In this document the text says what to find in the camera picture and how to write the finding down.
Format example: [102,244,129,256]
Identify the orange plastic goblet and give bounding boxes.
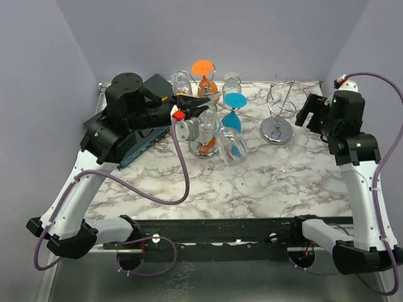
[191,60,220,103]

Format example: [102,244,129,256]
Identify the blue plastic goblet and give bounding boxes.
[222,92,247,133]

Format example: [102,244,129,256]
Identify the chrome wine glass rack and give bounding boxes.
[258,74,308,145]
[171,60,242,159]

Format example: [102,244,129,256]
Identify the clear patterned wine glass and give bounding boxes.
[222,72,242,94]

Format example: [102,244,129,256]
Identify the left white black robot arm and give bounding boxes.
[26,72,213,259]

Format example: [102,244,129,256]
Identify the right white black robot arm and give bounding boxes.
[290,90,402,275]

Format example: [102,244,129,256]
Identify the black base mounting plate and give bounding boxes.
[103,216,328,262]

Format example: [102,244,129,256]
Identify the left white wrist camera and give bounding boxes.
[170,105,200,142]

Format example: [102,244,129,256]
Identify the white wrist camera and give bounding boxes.
[334,75,358,94]
[170,105,200,142]

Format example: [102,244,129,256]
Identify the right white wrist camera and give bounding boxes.
[334,75,358,94]

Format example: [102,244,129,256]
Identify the dark blue network switch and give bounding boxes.
[83,74,172,170]

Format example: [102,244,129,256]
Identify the aluminium rail frame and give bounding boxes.
[34,82,391,302]

